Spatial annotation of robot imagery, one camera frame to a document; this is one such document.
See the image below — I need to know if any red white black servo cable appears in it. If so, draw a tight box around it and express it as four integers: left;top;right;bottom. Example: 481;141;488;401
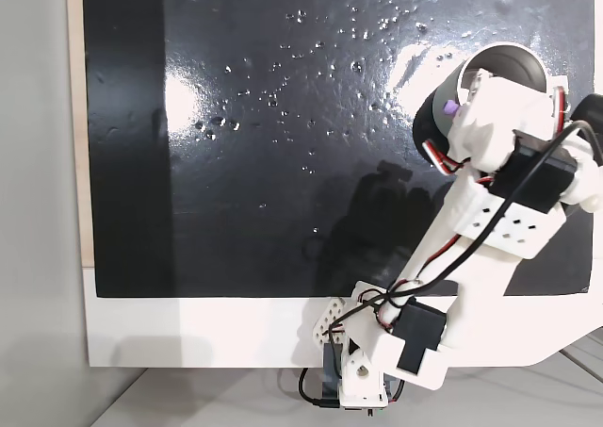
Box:
421;137;496;183

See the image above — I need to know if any black camera cable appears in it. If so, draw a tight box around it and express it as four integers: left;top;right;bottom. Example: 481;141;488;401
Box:
329;120;603;334

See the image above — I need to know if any black glossy table mat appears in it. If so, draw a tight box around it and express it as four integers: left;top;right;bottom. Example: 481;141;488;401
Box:
81;0;595;300

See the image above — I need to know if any black table clamp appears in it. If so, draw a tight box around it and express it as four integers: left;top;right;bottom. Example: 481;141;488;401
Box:
321;343;346;400

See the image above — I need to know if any light wooden board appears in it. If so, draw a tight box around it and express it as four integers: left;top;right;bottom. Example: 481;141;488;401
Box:
65;0;98;271

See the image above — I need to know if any black gripper camera with mount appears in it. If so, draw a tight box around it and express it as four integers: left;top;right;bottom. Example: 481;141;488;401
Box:
567;92;603;167

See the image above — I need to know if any grey mug with steel interior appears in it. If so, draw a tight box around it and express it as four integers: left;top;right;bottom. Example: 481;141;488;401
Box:
413;41;571;151

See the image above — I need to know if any black power cable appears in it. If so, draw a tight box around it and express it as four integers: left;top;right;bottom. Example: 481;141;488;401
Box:
298;368;343;408

